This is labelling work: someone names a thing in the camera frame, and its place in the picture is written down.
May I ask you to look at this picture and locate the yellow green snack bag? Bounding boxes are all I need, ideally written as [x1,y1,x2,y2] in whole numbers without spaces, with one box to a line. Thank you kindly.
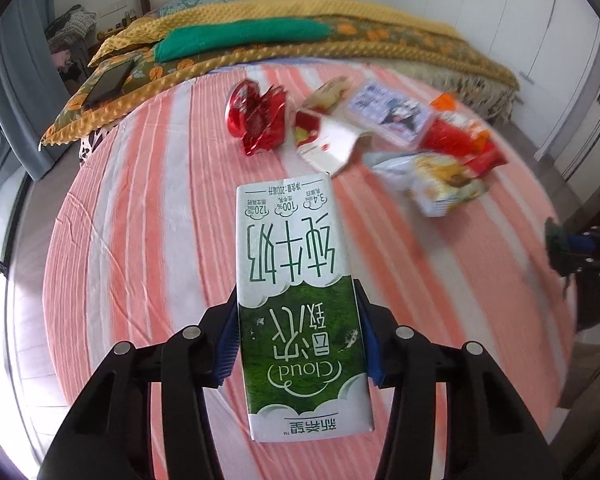
[363,151,486,218]

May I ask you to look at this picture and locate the red plastic bag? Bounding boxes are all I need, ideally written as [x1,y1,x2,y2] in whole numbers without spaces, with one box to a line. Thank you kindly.
[420,118,472,157]

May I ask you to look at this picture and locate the orange white bag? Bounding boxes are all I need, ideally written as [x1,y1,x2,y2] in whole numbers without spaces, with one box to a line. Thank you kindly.
[428,93,490,139]

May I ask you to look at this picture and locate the green white milk carton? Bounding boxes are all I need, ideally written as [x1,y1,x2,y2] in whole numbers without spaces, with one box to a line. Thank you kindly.
[236,174,374,442]

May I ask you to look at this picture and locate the clear plastic panda box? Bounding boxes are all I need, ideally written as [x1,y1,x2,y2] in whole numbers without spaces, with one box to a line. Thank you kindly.
[342,79,436,151]

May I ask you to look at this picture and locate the beige snack packet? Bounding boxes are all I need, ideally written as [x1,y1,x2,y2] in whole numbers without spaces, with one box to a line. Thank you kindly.
[302,76,352,115]

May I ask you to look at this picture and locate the red foil candy jar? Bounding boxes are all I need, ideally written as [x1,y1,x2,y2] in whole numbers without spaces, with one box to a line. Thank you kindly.
[225,79,288,156]

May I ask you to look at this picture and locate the long red snack wrapper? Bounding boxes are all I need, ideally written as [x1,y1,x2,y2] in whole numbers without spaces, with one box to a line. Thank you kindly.
[463,130,508,177]

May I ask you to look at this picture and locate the pink striped tablecloth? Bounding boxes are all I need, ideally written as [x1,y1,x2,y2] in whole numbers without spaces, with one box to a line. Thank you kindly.
[42,62,579,480]

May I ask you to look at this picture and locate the white wardrobe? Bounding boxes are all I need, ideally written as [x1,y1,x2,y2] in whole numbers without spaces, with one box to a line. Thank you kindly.
[370,0,600,179]

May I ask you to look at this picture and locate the white torn wrapper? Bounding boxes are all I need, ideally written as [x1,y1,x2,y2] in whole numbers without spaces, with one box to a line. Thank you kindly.
[294,108,372,177]

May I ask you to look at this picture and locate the yellow orange patterned quilt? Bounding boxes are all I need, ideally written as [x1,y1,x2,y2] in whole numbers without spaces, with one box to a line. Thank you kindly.
[40,0,522,148]

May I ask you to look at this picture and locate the black smartphone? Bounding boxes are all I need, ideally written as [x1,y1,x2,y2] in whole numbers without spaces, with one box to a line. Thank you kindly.
[82,58,135,110]

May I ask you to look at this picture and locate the grey blue curtain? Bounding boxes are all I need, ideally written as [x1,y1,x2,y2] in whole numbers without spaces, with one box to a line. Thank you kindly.
[0,0,69,181]

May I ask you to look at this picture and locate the dark wooden nightstand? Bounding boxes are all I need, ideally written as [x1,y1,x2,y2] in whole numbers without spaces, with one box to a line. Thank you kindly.
[96,15,138,42]

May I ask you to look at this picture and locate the clothes pile on chair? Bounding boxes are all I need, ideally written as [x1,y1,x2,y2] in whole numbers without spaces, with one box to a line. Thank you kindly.
[44,4,97,77]

